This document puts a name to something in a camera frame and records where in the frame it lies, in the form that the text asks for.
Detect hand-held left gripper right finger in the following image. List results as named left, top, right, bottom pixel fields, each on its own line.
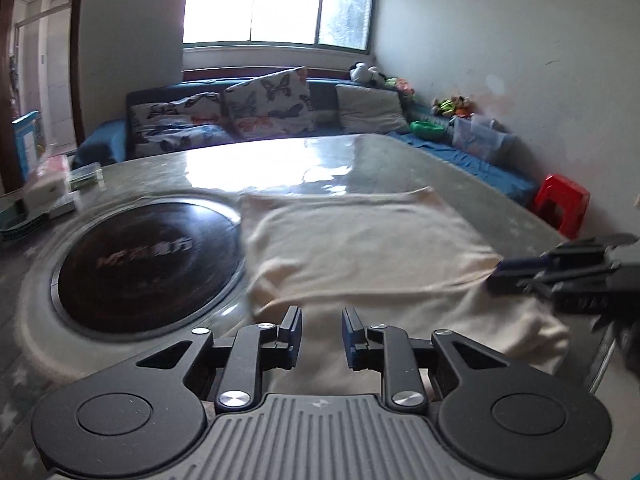
left=341, top=306, right=509, bottom=415

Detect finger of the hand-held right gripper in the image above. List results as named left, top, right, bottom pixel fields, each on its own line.
left=546, top=232, right=640, bottom=264
left=486, top=255, right=610, bottom=295

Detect white pink tissue box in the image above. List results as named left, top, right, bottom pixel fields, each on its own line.
left=24, top=154, right=72, bottom=212

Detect flat butterfly print pillow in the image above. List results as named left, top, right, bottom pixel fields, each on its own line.
left=126, top=91, right=232, bottom=159

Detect window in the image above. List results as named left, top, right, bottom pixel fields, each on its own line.
left=181, top=0, right=377, bottom=52

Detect upright butterfly print pillow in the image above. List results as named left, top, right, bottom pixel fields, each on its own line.
left=221, top=66, right=317, bottom=142

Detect panda plush toy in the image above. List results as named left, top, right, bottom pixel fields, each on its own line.
left=349, top=62, right=387, bottom=87

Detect grey pillow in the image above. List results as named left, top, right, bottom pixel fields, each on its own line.
left=334, top=83, right=412, bottom=135

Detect small green box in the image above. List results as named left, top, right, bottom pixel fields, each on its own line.
left=66, top=162, right=107, bottom=192

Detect black round induction cooktop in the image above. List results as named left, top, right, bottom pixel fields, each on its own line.
left=50, top=199, right=247, bottom=337

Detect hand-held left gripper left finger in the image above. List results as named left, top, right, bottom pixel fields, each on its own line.
left=135, top=305, right=304, bottom=414

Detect clear plastic storage box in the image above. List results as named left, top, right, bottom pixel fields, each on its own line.
left=451, top=115, right=517, bottom=165

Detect blue cardboard box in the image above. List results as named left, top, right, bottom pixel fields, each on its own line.
left=11, top=110, right=47, bottom=182

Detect blue sofa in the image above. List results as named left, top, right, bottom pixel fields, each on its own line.
left=71, top=76, right=542, bottom=207

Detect green bowl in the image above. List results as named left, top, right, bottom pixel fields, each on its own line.
left=409, top=119, right=447, bottom=142

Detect red plastic stool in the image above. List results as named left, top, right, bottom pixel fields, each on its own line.
left=530, top=173, right=592, bottom=239

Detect colourful plush toys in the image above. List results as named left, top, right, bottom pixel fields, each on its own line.
left=431, top=94, right=475, bottom=119

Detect cream garment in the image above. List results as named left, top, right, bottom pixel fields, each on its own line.
left=239, top=186, right=572, bottom=397

